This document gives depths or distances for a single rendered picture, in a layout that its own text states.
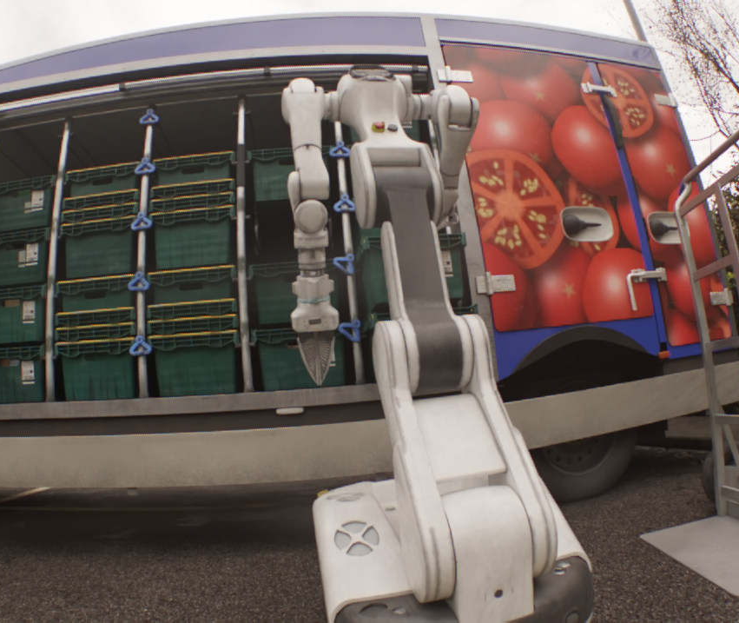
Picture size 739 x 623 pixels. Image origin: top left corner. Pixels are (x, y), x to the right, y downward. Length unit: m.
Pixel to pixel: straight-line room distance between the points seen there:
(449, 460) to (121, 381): 1.57
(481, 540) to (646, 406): 1.67
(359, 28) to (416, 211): 1.57
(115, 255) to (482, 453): 1.81
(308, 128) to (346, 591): 0.95
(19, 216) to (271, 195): 1.27
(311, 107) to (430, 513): 0.88
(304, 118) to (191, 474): 1.34
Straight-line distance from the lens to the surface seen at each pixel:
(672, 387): 2.50
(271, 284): 2.07
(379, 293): 1.83
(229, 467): 1.89
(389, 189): 1.17
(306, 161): 1.07
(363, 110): 1.46
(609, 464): 2.42
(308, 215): 1.03
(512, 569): 0.85
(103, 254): 2.31
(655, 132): 2.94
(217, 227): 2.18
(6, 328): 2.48
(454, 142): 1.33
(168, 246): 2.21
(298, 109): 1.16
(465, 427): 0.95
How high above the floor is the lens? 0.58
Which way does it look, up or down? 10 degrees up
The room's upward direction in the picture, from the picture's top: 6 degrees counter-clockwise
